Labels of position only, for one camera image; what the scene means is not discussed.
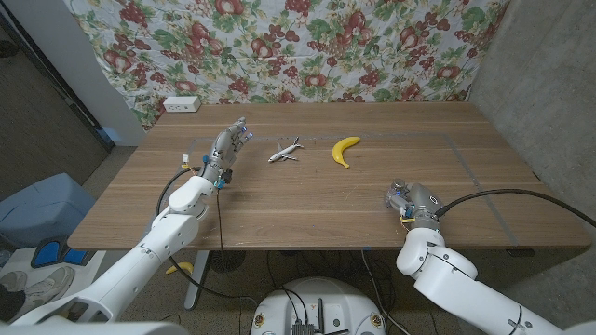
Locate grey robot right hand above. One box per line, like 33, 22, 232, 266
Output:
384, 180, 444, 232

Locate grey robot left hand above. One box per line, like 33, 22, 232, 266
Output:
198, 115, 255, 187

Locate clear glass salt shaker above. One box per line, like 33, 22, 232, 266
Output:
385, 178, 411, 208

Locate white toy airplane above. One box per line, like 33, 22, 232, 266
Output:
267, 136, 305, 164

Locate yellow toy banana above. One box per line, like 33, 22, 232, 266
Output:
332, 136, 362, 170

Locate white power outlet strip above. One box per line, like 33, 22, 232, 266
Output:
162, 95, 202, 114

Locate round black floor fan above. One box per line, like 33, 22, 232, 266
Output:
208, 249, 247, 275

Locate floral fruit print backdrop cloth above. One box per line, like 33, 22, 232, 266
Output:
64, 0, 511, 131

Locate yellow object on floor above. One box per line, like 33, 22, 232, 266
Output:
165, 261, 195, 275

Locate white robot torso base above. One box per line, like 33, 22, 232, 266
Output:
250, 276, 386, 335

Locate white table leg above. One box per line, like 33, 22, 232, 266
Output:
183, 249, 210, 311

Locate blue-grey plastic bin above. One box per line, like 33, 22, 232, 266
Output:
0, 172, 97, 250

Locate blue and black foot pedal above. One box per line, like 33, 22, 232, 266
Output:
30, 235, 97, 270

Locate white sneaker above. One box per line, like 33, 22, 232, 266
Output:
18, 265, 76, 306

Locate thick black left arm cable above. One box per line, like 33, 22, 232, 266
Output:
155, 167, 257, 308

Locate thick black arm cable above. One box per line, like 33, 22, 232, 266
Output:
155, 167, 257, 308
435, 188, 596, 229

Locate thin black left wrist cable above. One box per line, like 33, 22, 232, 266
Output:
215, 186, 224, 252

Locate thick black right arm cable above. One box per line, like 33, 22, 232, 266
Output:
435, 188, 596, 229

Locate grey floor cable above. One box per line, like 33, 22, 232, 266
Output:
360, 248, 413, 335

